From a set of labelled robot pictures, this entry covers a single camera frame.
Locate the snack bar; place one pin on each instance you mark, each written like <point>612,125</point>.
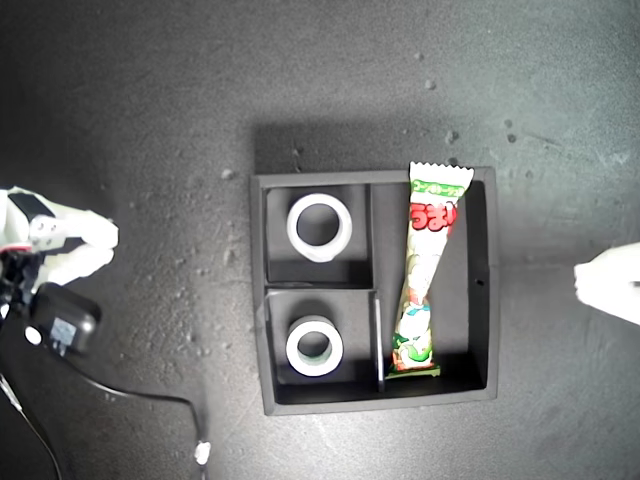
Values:
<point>420,280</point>

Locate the plain white tape roll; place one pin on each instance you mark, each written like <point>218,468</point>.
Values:
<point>320,251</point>

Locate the white tape roll green core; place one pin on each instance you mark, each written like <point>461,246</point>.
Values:
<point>315,369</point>

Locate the black tray with wells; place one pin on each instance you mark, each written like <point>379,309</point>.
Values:
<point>387,240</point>

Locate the black camera box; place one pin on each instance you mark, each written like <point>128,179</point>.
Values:
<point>65,320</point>

